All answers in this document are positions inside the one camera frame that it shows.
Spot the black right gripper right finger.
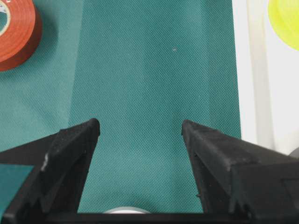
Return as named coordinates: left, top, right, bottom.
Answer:
left=181, top=120, right=299, bottom=224

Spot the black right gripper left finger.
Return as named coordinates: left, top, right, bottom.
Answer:
left=0, top=119, right=100, bottom=224

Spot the teal tape roll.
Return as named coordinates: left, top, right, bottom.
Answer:
left=104, top=206, right=150, bottom=214

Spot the red tape roll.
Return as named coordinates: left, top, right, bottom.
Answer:
left=0, top=0, right=43, bottom=71

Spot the yellow tape roll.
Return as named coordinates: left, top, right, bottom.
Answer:
left=268, top=0, right=299, bottom=50

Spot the black tape roll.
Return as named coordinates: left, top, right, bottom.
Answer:
left=289, top=148, right=299, bottom=159

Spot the white plastic case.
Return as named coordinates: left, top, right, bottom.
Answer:
left=232, top=0, right=299, bottom=154

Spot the green table cloth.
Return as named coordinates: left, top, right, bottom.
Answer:
left=0, top=0, right=241, bottom=213

